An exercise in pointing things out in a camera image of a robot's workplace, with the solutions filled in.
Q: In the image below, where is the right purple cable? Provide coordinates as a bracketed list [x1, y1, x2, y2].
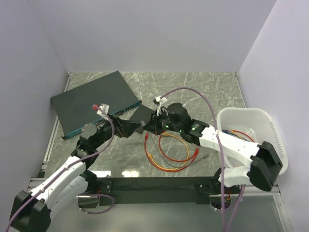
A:
[161, 87, 247, 232]

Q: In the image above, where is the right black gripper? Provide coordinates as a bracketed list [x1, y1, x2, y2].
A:
[144, 107, 183, 135]

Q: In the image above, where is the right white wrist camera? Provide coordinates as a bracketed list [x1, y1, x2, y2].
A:
[153, 96, 168, 116]

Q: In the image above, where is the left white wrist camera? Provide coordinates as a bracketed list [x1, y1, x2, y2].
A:
[92, 104, 109, 120]

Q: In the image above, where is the white plastic bin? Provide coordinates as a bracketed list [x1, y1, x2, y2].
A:
[217, 107, 288, 174]

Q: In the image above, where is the yellow cable in bin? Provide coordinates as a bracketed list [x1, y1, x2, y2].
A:
[226, 130, 254, 143]

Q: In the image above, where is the small black flat box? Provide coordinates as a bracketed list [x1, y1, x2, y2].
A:
[129, 104, 155, 134]

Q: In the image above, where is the red ethernet cable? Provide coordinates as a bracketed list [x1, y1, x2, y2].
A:
[144, 132, 201, 173]

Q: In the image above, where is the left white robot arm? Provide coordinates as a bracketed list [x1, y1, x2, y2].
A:
[7, 116, 140, 232]

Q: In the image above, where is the aluminium frame rail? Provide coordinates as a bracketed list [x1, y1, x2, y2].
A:
[27, 178, 281, 197]

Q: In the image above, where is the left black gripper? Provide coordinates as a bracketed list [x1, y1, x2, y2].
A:
[93, 113, 140, 149]

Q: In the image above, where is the purple cable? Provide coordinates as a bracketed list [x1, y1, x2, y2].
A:
[161, 87, 247, 232]
[4, 108, 116, 232]

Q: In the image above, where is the yellow ethernet cable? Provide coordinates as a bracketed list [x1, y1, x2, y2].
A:
[147, 132, 194, 172]

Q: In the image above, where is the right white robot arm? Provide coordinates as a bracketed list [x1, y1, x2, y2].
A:
[143, 102, 283, 193]

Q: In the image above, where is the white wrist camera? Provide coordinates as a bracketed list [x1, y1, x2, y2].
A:
[153, 96, 168, 116]
[92, 104, 109, 120]

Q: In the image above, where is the large black network switch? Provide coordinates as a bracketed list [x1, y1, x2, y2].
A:
[51, 71, 141, 140]

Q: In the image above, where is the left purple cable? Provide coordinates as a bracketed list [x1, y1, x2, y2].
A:
[4, 108, 116, 232]

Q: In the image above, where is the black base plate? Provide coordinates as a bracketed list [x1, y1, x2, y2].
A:
[67, 177, 242, 206]

